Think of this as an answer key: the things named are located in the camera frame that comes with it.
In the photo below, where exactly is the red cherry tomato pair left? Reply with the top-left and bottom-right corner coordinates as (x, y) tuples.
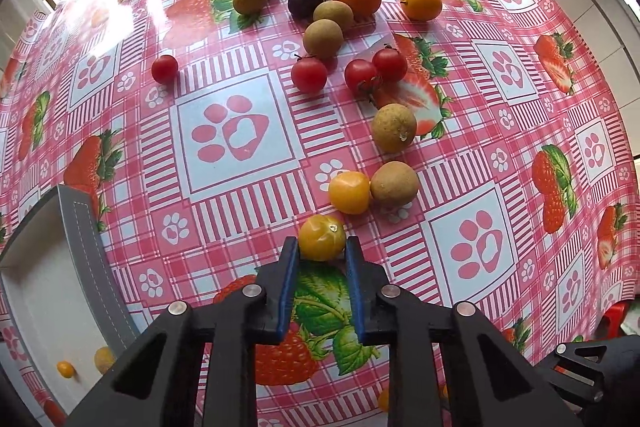
(344, 58), (380, 96)

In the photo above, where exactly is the red plastic stool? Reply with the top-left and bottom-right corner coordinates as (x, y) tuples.
(594, 301), (630, 339)

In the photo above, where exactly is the red cherry tomato pair right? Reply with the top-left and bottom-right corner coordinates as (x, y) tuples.
(371, 48), (408, 82)

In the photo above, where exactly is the red cherry tomato pair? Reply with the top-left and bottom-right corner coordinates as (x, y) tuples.
(344, 58), (380, 96)
(371, 48), (408, 82)

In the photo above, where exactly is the red cherry tomato centre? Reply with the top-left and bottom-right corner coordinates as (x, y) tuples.
(291, 57), (328, 93)

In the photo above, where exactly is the yellow-brown tomato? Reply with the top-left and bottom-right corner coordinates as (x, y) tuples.
(378, 388), (390, 413)

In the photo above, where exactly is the brown longan beside yellow tomato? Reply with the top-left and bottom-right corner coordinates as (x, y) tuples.
(370, 161), (420, 208)

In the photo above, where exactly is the dark plum front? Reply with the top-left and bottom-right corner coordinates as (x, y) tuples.
(288, 0), (324, 20)

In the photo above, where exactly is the yellow tomato beside longan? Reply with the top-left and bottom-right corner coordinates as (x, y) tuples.
(329, 171), (371, 216)

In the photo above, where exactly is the lone red cherry tomato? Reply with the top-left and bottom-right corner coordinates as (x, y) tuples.
(151, 54), (179, 86)

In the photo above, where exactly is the small yellow tomato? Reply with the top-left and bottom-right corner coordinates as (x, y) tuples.
(56, 361), (76, 379)

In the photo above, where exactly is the large orange mandarin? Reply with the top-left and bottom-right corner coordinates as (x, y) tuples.
(42, 399), (67, 427)

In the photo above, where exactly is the grey rectangular tray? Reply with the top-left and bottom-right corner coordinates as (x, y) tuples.
(1, 185), (139, 413)

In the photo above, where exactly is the brown longan mid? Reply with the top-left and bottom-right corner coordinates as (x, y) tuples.
(371, 103), (416, 154)

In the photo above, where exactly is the pink strawberry checkered tablecloth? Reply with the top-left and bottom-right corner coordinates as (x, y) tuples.
(0, 0), (640, 427)

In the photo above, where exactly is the brown longan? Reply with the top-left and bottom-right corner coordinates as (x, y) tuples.
(312, 0), (355, 32)
(370, 161), (420, 208)
(93, 346), (116, 375)
(303, 20), (344, 60)

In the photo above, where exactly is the orange kumquat near bowl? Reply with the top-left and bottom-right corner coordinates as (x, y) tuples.
(399, 0), (442, 22)

